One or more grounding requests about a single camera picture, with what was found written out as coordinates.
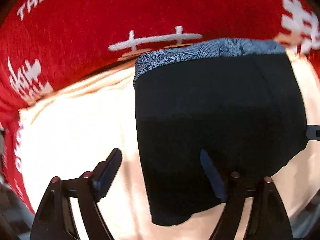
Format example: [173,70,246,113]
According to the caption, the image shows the black shorts with grey waistband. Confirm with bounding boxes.
[133,38,308,226]

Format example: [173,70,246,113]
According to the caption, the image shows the red blanket with white lettering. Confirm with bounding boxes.
[1,0,319,209]

